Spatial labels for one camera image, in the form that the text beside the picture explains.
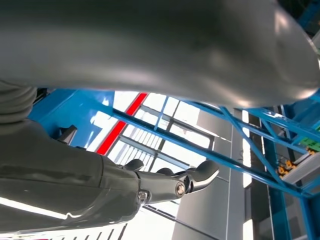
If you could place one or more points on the grey window railing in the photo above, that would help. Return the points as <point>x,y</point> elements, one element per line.
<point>149,149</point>

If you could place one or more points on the green plastic box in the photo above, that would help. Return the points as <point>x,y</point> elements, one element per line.
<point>311,144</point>

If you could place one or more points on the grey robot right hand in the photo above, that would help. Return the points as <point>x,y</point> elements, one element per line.
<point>149,49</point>

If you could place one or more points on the blue metal shelf rack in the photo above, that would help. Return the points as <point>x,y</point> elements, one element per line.
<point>75,109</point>

